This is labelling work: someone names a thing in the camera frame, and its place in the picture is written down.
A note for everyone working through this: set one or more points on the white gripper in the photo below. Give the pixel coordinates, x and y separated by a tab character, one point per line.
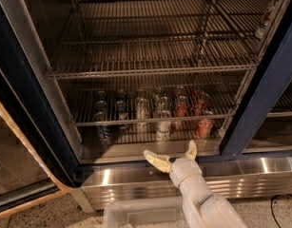
184	172

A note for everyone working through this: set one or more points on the white green soda can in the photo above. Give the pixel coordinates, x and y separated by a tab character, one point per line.
163	127

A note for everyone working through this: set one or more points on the red coke can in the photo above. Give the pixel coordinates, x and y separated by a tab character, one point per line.
180	111

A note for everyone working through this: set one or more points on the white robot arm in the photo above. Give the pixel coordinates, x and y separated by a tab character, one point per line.
202	208

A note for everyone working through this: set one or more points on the front orange soda can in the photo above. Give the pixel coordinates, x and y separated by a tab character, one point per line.
204	126

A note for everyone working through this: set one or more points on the orange soda can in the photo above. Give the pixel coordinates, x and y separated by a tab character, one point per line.
204	126
200	100

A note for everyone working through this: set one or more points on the rear white soda can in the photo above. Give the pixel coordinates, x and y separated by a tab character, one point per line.
161	100

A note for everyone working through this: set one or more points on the silver can front middle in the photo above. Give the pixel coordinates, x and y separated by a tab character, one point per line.
142	111

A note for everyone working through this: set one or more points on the rear orange soda can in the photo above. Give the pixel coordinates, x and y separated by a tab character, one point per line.
200	100

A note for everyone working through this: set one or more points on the front blue pepsi can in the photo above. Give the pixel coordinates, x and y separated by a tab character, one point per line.
102	129

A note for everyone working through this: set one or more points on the steel fridge bottom grille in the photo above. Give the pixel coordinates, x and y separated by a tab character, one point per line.
233	179

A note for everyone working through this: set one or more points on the open fridge glass door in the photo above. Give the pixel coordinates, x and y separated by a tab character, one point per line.
25	179

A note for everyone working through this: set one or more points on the bottle on upper right shelf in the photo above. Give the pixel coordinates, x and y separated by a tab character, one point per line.
267	14

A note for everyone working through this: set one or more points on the clear plastic bin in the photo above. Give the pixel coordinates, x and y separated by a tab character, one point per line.
147	213

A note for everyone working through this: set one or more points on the middle wire shelf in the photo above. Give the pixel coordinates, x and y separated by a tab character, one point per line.
151	104

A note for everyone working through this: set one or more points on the wire shelf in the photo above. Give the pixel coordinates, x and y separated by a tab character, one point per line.
141	37
151	104

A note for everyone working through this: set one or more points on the upper wire shelf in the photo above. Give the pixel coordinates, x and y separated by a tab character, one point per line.
141	37

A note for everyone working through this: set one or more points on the blue fridge center post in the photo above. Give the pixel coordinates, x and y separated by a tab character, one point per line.
271	79

